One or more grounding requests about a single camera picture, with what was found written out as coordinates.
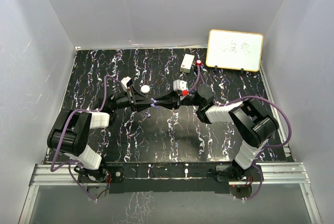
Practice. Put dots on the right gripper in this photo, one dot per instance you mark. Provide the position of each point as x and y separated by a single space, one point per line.
173 96

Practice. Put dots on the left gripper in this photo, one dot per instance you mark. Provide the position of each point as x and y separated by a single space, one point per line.
142 102

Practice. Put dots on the white earbud charging case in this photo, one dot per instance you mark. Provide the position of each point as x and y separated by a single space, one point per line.
145 89

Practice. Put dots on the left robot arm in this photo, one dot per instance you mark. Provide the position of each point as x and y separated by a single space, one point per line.
69 134

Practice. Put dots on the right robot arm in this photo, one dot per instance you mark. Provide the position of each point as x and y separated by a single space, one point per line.
254 123

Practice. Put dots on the white green box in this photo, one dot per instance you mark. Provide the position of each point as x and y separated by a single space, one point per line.
187 62

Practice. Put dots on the red emergency stop button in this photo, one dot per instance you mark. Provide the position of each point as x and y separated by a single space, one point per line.
199 62

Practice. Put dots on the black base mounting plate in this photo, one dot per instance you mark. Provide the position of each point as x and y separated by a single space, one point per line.
218 177

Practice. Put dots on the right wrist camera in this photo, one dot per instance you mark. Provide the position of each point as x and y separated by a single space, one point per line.
180 87

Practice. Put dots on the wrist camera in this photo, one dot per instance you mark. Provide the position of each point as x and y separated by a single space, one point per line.
180 87
126 83

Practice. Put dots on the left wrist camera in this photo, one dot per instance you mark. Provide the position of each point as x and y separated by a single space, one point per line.
126 83

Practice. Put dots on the white whiteboard yellow frame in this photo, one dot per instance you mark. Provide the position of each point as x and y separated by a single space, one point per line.
234 50

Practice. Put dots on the aluminium frame rail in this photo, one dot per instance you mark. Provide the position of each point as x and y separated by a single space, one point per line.
273 173

